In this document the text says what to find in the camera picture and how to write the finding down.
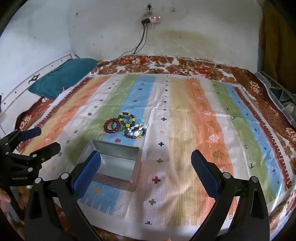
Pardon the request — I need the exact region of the pale blue bead bracelet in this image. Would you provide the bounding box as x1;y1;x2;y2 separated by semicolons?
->
128;123;149;135

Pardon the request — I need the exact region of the black and yellow bead bracelet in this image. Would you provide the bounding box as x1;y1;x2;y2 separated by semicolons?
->
117;112;136;129

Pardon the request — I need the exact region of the striped colourful cloth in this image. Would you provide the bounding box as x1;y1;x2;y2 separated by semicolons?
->
17;74;296;229
0;54;296;241

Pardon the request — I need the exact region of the teal blue cloth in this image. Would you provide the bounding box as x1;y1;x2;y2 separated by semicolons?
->
28;58;99;100

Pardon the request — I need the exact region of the dark blue bead bracelet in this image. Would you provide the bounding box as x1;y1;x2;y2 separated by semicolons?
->
124;128;147;140

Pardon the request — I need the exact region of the pink power strip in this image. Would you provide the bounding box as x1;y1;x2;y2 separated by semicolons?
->
142;15;162;25

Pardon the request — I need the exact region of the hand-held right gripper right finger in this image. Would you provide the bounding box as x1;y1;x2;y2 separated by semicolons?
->
190;149;271;241

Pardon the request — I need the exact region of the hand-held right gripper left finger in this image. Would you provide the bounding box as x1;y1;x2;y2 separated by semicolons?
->
24;150;104;241

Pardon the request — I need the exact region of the silver metal tin box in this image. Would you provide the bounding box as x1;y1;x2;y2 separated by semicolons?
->
76;139;140;192

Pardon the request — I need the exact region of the yellow hanging cloth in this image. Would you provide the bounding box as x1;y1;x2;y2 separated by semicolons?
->
260;2;296;88

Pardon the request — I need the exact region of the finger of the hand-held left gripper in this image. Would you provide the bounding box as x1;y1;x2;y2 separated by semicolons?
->
7;142;62;172
0;127;42;153

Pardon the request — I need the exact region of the black power cable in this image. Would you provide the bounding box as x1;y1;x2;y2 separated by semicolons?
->
98;20;151;75

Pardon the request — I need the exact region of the white bed headboard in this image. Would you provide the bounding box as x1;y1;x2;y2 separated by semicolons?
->
0;53;77;135

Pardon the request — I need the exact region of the person's left hand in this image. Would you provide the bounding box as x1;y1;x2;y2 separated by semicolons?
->
0;188;12;205

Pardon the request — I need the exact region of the dark red bead bracelet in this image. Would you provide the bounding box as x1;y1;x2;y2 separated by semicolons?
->
104;118;121;134

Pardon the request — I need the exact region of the clear plastic storage box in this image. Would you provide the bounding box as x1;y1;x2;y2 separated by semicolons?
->
254;71;296;123

